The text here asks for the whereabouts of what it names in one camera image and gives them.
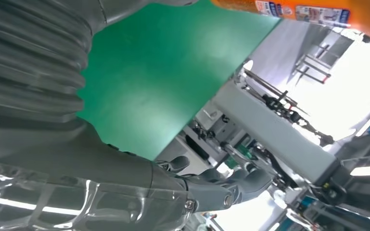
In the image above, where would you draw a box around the green table mat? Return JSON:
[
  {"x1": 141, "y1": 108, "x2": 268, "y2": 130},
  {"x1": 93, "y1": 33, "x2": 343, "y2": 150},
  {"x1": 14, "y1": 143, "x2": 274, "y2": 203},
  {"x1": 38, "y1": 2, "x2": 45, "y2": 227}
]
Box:
[{"x1": 76, "y1": 0, "x2": 283, "y2": 161}]

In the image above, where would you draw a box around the pale grey column machine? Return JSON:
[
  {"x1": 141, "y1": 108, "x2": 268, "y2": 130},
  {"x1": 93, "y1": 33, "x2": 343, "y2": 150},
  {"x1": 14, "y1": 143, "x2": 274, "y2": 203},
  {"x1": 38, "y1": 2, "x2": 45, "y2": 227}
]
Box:
[{"x1": 158, "y1": 68, "x2": 344, "y2": 192}]

